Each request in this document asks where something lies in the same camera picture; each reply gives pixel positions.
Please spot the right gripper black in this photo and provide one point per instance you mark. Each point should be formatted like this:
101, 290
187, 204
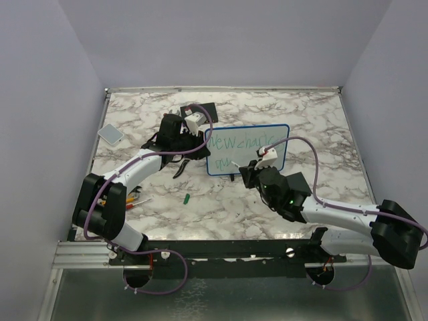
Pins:
249, 172

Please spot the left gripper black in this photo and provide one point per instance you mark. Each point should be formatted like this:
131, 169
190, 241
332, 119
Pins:
198, 154

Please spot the blue framed whiteboard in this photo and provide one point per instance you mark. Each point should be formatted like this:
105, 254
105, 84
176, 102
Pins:
240, 144

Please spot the green marker cap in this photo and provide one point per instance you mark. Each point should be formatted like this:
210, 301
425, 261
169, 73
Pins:
186, 199

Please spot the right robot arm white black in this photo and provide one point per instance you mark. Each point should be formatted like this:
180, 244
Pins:
384, 230

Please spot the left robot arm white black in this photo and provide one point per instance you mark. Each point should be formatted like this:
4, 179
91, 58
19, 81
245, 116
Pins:
101, 206

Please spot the black rectangular block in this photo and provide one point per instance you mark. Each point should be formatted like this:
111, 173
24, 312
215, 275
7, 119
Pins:
297, 185

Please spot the small white square device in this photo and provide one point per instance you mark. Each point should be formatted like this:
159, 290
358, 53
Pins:
110, 134

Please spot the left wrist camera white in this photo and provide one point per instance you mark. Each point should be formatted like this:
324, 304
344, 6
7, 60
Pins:
194, 118

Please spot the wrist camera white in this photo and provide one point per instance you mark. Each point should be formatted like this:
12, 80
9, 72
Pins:
194, 118
266, 157

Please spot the black handled pliers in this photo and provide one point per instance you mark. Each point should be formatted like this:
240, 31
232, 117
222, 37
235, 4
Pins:
182, 168

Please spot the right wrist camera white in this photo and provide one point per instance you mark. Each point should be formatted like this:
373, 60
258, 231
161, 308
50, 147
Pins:
266, 157

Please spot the black network switch box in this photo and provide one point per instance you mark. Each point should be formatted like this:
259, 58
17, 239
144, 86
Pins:
210, 108

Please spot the orange handled screwdriver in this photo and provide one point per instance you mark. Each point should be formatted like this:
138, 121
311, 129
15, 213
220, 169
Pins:
136, 203

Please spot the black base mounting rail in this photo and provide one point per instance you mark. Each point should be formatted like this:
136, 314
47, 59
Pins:
246, 258

